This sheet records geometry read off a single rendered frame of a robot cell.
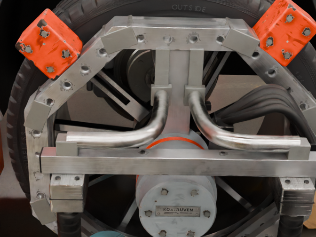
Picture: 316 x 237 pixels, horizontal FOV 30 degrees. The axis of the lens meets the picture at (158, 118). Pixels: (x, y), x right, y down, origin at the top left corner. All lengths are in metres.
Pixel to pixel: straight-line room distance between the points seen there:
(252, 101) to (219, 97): 2.55
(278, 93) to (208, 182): 0.19
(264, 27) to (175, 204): 0.34
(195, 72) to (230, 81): 2.73
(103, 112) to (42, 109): 2.21
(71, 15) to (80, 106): 2.27
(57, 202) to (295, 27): 0.48
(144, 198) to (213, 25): 0.31
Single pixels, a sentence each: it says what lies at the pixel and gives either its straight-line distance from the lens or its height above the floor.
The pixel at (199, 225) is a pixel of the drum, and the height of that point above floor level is 0.83.
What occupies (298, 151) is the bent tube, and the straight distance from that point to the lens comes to 0.89.
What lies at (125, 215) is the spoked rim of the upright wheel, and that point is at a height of 0.67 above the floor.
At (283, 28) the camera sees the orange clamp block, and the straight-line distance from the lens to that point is 1.01.
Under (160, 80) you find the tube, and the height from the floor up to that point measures 1.03.
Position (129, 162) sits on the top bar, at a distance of 0.87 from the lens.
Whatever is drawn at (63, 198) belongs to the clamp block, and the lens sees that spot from 0.88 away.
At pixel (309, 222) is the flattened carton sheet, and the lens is 2.47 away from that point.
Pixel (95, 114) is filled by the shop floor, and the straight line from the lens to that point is 3.23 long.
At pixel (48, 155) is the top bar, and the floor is 0.98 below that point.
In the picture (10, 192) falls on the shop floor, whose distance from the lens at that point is 2.61.
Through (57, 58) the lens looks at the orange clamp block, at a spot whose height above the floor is 1.06.
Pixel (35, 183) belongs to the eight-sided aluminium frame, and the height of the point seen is 0.81.
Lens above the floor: 1.42
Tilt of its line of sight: 26 degrees down
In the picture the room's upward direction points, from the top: 2 degrees clockwise
